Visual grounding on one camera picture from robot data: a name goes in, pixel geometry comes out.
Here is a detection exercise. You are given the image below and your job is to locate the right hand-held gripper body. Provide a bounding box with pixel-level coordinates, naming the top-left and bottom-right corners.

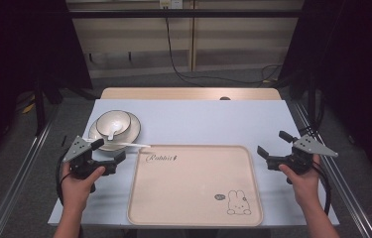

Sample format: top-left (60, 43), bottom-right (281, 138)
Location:
top-left (265, 133), bottom-right (339, 177)

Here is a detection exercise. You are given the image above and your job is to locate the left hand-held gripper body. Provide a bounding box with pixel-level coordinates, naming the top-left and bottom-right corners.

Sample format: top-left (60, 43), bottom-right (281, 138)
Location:
top-left (62, 135), bottom-right (118, 181)

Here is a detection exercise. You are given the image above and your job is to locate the white plate with dark rim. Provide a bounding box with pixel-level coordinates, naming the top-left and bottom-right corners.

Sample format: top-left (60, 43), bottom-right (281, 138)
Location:
top-left (87, 112), bottom-right (142, 153)

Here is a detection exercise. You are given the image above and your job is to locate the white bowl with dark rim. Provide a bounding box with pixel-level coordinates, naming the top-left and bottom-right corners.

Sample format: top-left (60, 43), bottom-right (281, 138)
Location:
top-left (95, 109), bottom-right (132, 141)

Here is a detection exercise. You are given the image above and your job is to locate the beige tray with rabbit print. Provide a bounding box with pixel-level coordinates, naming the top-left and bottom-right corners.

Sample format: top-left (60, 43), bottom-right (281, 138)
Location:
top-left (127, 144), bottom-right (264, 227)

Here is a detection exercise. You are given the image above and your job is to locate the person's left hand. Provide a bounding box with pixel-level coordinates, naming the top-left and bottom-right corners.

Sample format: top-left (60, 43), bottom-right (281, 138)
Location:
top-left (60, 162), bottom-right (107, 213)

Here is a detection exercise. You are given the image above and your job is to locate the person's right hand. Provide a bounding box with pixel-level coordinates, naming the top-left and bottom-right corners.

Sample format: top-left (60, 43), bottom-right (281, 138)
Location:
top-left (278, 154), bottom-right (322, 207)

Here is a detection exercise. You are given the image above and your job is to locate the black metal stand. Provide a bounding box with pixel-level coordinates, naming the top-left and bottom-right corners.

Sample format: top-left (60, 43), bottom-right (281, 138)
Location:
top-left (34, 77), bottom-right (48, 137)
top-left (307, 70), bottom-right (318, 133)

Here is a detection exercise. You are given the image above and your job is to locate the pale blue table board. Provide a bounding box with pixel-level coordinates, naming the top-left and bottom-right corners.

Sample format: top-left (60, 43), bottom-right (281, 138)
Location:
top-left (48, 98), bottom-right (340, 228)

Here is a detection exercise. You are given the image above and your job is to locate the yellow floor tape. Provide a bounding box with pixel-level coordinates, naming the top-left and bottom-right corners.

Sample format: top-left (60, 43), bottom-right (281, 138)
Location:
top-left (21, 94), bottom-right (37, 115)

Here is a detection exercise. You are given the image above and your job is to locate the wooden table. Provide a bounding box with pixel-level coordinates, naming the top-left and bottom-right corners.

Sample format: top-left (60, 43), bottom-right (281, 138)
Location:
top-left (99, 86), bottom-right (283, 101)

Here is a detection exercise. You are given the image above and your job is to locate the black curtain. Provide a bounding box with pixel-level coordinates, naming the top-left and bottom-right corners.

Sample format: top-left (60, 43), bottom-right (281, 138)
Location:
top-left (278, 0), bottom-right (372, 189)
top-left (0, 0), bottom-right (94, 173)

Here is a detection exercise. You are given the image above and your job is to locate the left hand-held gripper black cable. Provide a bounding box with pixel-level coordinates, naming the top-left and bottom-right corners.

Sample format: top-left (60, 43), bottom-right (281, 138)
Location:
top-left (55, 135), bottom-right (72, 206)

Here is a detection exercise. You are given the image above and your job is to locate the hand-held gripper black cable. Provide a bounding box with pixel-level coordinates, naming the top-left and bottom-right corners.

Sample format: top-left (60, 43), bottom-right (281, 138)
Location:
top-left (55, 135), bottom-right (72, 206)
top-left (310, 160), bottom-right (332, 216)

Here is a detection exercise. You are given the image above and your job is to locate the right hand-held gripper black cable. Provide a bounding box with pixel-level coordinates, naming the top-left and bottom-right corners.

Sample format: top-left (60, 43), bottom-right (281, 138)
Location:
top-left (310, 160), bottom-right (332, 216)

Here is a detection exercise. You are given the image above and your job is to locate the metal floor rail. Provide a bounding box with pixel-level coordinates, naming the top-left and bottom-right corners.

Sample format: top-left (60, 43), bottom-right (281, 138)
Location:
top-left (292, 100), bottom-right (372, 238)
top-left (0, 105), bottom-right (61, 238)

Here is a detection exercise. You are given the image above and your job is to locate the black floor cable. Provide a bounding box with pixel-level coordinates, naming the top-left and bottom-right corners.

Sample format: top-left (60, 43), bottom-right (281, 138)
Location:
top-left (165, 16), bottom-right (284, 87)

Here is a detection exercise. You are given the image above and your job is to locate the wooden vertical post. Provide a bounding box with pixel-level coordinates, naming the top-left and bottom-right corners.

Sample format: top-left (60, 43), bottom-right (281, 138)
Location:
top-left (188, 0), bottom-right (197, 72)

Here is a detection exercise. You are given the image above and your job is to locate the white wall socket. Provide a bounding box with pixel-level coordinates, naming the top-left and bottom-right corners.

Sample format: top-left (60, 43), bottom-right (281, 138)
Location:
top-left (159, 0), bottom-right (184, 10)

